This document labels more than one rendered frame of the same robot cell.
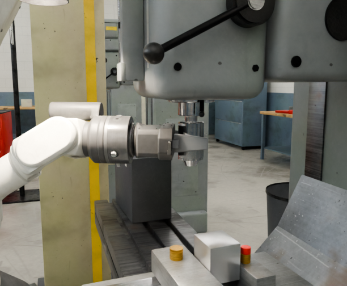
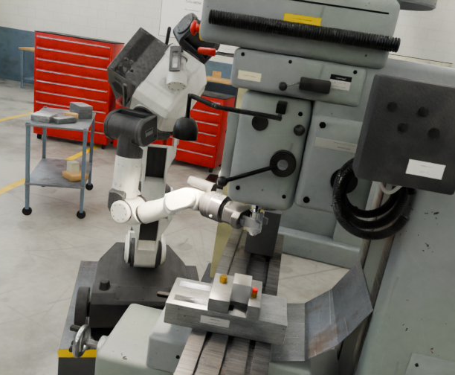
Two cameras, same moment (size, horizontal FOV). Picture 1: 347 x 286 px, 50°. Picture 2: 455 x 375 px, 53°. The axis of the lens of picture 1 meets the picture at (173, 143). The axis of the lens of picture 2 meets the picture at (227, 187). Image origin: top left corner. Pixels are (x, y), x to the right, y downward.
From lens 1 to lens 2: 84 cm
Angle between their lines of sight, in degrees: 26
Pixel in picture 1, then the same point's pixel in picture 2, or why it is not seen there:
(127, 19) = (226, 150)
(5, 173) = (159, 208)
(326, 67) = (328, 207)
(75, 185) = not seen: hidden behind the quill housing
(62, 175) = not seen: hidden behind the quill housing
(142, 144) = (224, 216)
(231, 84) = (267, 202)
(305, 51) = (314, 195)
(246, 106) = not seen: outside the picture
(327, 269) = (328, 324)
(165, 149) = (233, 223)
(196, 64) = (248, 188)
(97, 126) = (206, 199)
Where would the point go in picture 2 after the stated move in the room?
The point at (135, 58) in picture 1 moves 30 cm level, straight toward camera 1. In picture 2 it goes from (227, 171) to (181, 197)
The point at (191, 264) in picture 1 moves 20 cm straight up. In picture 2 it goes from (226, 287) to (236, 225)
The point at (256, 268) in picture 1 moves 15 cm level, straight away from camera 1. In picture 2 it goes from (254, 301) to (283, 285)
